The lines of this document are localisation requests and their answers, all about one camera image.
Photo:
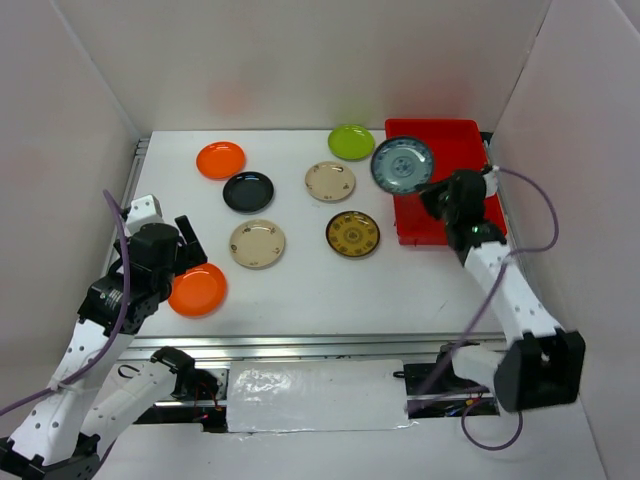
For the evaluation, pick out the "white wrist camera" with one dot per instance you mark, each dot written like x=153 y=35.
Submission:
x=143 y=210
x=489 y=175

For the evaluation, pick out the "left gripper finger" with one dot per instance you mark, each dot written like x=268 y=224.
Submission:
x=188 y=256
x=187 y=233

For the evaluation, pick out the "orange plate far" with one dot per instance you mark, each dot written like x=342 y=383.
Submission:
x=220 y=160

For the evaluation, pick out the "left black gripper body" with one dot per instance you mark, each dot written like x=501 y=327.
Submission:
x=164 y=283

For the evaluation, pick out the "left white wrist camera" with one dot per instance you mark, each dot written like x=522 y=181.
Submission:
x=143 y=210

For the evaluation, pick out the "cream plate with motifs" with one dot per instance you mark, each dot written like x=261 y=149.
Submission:
x=330 y=182

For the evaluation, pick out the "orange plate near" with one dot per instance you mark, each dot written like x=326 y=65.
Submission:
x=199 y=291

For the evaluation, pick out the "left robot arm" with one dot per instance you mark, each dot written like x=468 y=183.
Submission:
x=67 y=434

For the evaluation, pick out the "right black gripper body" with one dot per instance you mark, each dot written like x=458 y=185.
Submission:
x=450 y=210

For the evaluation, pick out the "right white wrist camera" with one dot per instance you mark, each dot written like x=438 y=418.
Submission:
x=489 y=175

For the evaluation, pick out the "blue white patterned plate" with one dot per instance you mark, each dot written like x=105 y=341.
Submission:
x=402 y=165

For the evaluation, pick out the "yellow black patterned plate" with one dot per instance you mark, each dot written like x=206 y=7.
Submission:
x=352 y=234

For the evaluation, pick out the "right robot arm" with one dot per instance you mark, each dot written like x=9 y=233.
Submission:
x=543 y=362

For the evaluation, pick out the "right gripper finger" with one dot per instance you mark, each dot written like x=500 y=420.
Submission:
x=434 y=205
x=434 y=189

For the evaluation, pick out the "lime green plate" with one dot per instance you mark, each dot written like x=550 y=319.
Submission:
x=351 y=142

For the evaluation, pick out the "orange plate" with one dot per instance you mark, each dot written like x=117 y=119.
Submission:
x=199 y=291
x=220 y=160

